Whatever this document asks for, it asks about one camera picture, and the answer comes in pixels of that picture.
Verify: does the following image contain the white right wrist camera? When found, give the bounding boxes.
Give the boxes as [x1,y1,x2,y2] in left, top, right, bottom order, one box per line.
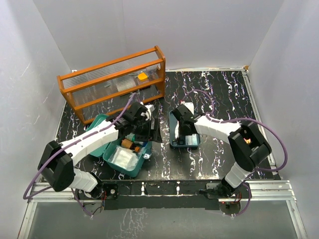
[180,101,194,114]

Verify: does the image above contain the dark teal divider tray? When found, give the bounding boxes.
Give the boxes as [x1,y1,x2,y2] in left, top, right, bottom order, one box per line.
[169,111,200,148]

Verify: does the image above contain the orange block on shelf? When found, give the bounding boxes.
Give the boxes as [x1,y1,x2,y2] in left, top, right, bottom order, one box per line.
[138,72,148,82]

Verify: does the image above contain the blue white bandage packet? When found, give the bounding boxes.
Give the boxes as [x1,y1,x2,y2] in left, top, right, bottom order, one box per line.
[185,134,200,146]

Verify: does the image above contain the teal medicine kit box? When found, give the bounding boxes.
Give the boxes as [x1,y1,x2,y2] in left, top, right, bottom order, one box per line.
[85,114,153,178]

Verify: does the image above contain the clear bag of gauze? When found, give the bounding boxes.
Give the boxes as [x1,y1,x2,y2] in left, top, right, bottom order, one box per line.
[109,146,139,171]

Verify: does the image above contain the orange wooden shelf rack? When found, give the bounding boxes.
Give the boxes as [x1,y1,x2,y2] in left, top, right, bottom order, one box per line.
[57,45,166,124]

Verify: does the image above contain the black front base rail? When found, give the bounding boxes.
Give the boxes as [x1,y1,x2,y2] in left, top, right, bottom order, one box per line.
[75,180,252,212]

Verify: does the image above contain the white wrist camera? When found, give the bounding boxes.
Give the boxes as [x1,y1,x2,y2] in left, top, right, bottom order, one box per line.
[180,101,194,114]
[140,102,155,121]

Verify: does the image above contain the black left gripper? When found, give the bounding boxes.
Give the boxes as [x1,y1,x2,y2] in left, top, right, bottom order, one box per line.
[132,118,162,143]

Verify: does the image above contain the black small scissors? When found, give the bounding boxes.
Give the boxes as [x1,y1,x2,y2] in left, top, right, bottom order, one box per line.
[172,124,185,146]

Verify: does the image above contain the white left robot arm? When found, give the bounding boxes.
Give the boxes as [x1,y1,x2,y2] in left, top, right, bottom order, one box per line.
[38,102,162,199]

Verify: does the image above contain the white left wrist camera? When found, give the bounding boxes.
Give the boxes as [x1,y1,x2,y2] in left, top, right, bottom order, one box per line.
[140,102,155,121]

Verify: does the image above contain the brown medicine bottle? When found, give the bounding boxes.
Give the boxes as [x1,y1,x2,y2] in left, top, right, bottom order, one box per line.
[121,138,141,153]

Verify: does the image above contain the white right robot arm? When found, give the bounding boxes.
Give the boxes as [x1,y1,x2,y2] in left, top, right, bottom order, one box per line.
[172,105,272,198]

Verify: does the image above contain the white green-labelled bottle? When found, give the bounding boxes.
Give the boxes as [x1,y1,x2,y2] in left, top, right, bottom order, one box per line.
[125,133,135,142]

